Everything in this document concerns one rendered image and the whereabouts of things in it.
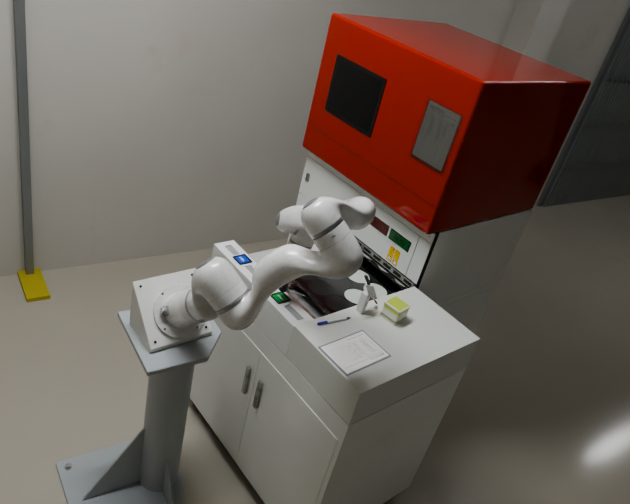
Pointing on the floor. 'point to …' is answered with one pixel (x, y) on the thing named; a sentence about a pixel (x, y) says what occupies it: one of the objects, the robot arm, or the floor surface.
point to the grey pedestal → (144, 446)
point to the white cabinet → (309, 427)
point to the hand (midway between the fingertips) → (283, 285)
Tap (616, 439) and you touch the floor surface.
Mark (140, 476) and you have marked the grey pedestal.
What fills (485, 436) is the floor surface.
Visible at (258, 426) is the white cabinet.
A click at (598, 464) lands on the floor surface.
